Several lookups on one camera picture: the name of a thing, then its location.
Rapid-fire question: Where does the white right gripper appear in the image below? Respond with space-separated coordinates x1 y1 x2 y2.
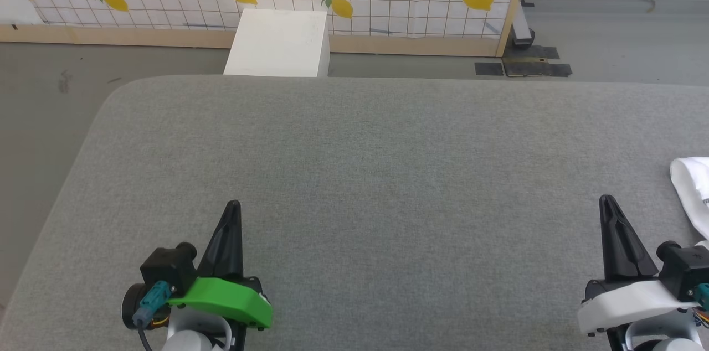
578 195 700 337

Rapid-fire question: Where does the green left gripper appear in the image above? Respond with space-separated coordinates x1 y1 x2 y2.
168 200 274 331

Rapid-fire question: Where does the white long-sleeve garment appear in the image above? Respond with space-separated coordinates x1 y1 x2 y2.
669 157 709 244

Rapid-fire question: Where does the large black floor mat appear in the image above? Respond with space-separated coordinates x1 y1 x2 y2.
502 45 573 78

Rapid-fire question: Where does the white box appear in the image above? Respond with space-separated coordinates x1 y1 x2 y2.
223 9 331 78

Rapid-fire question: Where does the lemon-print grid partition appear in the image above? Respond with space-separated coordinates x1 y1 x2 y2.
0 0 535 58

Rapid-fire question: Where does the black cable with teal connector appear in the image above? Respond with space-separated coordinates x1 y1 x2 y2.
131 280 173 351
695 283 709 325

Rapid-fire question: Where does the grey metal post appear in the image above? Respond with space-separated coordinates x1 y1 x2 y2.
511 0 536 46

